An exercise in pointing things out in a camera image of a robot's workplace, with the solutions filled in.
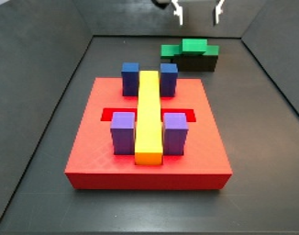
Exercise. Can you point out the purple block right front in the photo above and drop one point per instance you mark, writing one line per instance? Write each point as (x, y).
(175, 129)

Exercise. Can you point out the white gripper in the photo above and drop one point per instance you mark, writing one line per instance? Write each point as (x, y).
(178, 8)

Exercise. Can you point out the blue block right rear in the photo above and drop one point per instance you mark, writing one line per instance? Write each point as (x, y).
(169, 76)

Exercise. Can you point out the yellow long bar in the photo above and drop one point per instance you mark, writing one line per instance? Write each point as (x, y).
(149, 143)

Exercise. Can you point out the purple block left front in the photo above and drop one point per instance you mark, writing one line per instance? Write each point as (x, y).
(123, 133)

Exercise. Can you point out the blue block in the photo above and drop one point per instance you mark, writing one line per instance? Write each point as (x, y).
(169, 76)
(130, 74)

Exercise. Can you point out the purple block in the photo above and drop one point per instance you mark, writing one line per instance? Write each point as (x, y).
(123, 133)
(175, 129)

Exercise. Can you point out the black fixture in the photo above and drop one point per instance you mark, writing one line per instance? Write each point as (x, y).
(195, 63)

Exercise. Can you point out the red base board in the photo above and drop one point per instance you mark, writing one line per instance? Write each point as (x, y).
(97, 168)

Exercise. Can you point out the green bridge-shaped block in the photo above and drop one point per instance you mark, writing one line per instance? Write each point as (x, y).
(189, 47)

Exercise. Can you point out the blue block left rear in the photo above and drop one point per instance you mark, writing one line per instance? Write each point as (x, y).
(130, 74)

